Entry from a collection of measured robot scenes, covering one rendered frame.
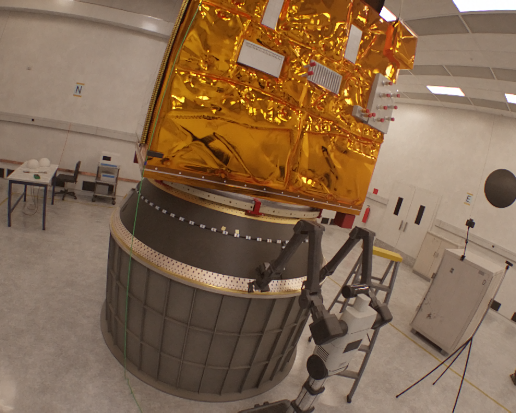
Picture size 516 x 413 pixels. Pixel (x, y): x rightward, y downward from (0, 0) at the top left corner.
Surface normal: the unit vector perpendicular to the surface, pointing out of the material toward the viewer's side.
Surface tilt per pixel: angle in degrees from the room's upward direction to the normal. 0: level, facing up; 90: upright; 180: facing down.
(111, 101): 90
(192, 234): 62
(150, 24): 90
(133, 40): 90
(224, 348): 90
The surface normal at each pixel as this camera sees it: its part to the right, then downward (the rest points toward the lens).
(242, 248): 0.31, -0.21
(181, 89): 0.31, 0.26
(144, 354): -0.34, 0.11
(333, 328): 0.46, -0.66
